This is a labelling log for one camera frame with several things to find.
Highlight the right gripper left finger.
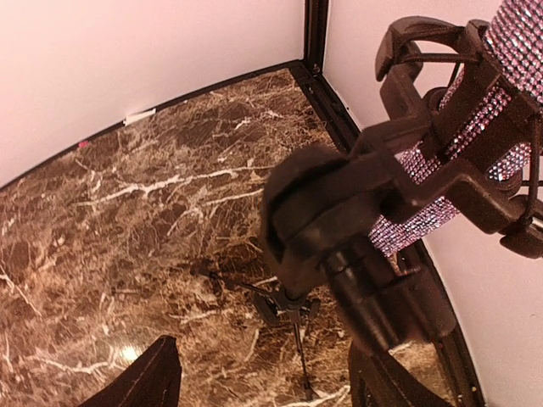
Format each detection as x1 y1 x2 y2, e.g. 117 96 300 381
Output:
81 335 182 407

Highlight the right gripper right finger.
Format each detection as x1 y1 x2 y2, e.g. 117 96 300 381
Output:
348 342 458 406

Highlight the black tripod microphone stand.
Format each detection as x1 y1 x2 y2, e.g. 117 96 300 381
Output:
186 14 543 402

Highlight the silver glitter microphone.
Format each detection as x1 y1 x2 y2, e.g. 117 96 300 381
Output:
355 1 542 259

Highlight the white tape scrap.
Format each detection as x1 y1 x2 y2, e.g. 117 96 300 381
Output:
123 109 156 126

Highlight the right black frame post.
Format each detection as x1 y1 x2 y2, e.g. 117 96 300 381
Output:
303 0 329 76

